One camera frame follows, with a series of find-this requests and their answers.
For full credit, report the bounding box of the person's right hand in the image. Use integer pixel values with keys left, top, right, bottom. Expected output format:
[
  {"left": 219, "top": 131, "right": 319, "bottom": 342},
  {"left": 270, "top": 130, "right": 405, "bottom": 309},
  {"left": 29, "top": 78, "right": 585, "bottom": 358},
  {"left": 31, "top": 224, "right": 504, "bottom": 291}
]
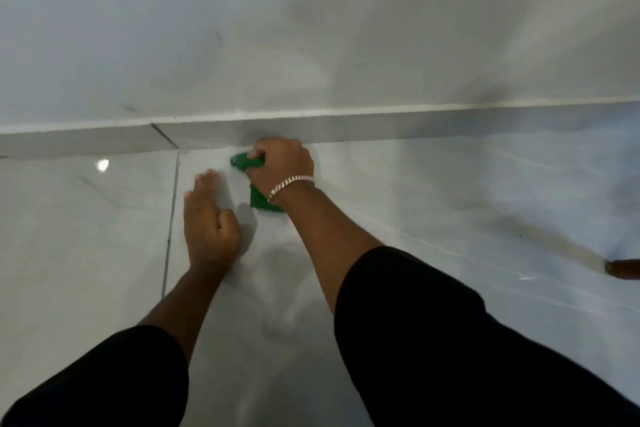
[{"left": 243, "top": 137, "right": 315, "bottom": 198}]

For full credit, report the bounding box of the person's left hand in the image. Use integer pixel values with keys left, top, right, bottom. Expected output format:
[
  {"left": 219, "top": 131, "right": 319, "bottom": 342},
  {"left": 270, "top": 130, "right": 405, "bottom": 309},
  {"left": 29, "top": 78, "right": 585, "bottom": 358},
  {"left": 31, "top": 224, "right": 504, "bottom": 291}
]
[{"left": 183, "top": 169, "right": 242, "bottom": 274}]

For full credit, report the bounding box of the green scrub brush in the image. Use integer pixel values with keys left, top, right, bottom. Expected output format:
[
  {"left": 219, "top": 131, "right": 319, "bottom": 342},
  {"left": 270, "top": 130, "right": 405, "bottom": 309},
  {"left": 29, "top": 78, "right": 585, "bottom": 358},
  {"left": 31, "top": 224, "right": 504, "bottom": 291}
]
[{"left": 230, "top": 152, "right": 285, "bottom": 214}]

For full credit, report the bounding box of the person's left forearm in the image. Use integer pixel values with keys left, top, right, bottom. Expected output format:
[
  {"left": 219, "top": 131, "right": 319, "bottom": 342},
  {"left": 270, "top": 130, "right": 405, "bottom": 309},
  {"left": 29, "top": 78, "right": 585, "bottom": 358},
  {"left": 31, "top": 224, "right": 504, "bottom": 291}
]
[{"left": 138, "top": 266, "right": 232, "bottom": 363}]

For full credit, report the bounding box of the person's right forearm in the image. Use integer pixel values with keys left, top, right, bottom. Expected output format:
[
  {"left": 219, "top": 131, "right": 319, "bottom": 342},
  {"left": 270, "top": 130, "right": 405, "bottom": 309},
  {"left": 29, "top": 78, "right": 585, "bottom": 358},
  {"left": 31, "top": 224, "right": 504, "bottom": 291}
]
[{"left": 269, "top": 180, "right": 385, "bottom": 315}]

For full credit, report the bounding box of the white tile baseboard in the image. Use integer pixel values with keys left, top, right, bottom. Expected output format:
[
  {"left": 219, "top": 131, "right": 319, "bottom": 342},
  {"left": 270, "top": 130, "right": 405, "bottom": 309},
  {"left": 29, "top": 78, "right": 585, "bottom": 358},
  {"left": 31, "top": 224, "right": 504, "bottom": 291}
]
[{"left": 0, "top": 96, "right": 640, "bottom": 160}]

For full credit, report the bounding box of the brown wooden furniture leg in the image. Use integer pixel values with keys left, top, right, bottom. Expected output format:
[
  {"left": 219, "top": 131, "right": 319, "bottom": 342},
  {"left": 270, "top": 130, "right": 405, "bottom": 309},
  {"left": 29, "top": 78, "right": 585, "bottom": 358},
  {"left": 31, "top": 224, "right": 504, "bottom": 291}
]
[{"left": 604, "top": 259, "right": 640, "bottom": 281}]

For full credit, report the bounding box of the silver chain bracelet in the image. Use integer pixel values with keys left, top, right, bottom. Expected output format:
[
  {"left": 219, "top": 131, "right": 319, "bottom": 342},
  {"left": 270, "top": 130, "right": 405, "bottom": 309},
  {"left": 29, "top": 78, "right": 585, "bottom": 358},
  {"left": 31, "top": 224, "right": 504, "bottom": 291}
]
[{"left": 267, "top": 174, "right": 315, "bottom": 203}]

